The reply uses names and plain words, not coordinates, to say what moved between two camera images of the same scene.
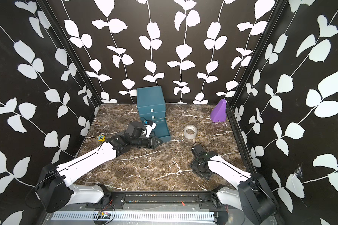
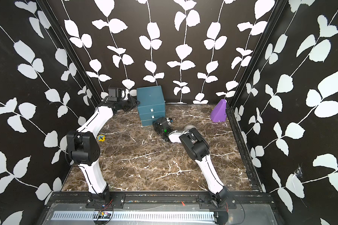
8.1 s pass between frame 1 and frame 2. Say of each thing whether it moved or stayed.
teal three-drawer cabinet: stayed
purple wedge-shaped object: stayed
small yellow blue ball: stayed
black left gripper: moved
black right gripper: moved
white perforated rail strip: stayed
